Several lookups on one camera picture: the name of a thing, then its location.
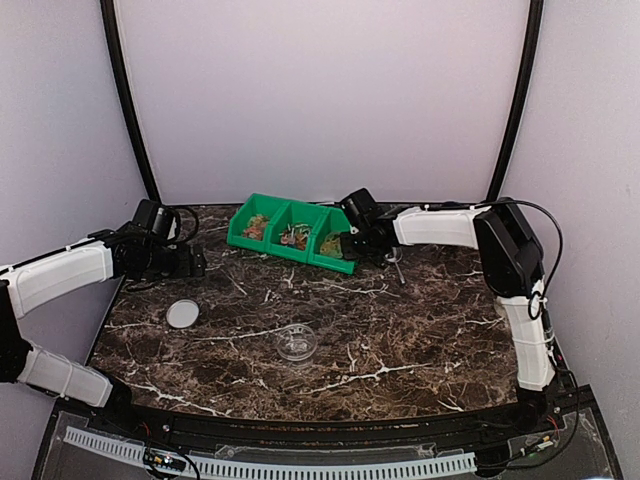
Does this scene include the yellow-green gummy candies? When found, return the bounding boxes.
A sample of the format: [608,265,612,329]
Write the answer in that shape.
[319,232,343,259]

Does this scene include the silver metal scoop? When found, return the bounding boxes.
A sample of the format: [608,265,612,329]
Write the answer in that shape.
[385,247,406,286]

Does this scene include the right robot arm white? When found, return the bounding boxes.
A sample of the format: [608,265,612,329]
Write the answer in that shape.
[338,188,555,392]

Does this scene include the lollipop candies pile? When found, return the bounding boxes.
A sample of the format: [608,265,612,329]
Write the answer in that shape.
[280,223,312,251]

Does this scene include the white slotted cable duct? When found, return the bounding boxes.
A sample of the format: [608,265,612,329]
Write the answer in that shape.
[62,427,477,479]

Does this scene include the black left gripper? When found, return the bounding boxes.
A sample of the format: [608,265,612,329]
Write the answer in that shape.
[142,243,205,282]

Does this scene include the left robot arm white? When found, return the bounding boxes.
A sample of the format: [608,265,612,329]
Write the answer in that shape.
[1,230,206,436]

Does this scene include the red-orange gummy candies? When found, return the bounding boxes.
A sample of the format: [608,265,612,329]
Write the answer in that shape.
[242,214,270,241]

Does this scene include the black front rail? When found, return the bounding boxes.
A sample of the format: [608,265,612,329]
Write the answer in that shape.
[90,404,566,450]

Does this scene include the white round lid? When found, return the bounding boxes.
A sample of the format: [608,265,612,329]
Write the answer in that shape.
[166,299,200,329]

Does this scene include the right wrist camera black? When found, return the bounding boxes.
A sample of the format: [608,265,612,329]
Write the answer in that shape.
[338,188,381,229]

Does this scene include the green three-compartment candy bin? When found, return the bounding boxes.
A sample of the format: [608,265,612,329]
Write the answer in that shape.
[227,193,356,274]

